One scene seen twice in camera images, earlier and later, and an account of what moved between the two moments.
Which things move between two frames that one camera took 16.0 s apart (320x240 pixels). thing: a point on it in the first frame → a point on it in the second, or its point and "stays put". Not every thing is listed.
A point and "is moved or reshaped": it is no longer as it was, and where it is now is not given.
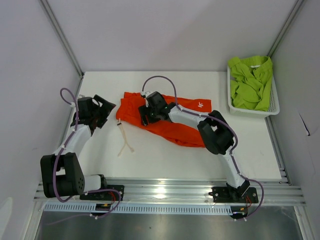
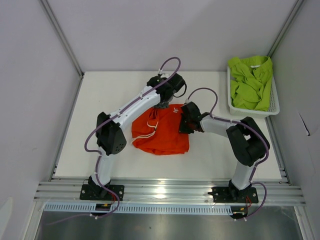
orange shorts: x=127 y=110 is moved or reshaped
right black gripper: x=144 y=111 → x=181 y=129
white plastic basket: x=273 y=106 stays put
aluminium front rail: x=271 y=192 stays put
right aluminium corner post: x=280 y=37 stays put
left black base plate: x=106 y=195 stays put
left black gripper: x=106 y=108 → x=163 y=106
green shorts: x=251 y=79 stays put
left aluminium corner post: x=62 y=37 stays put
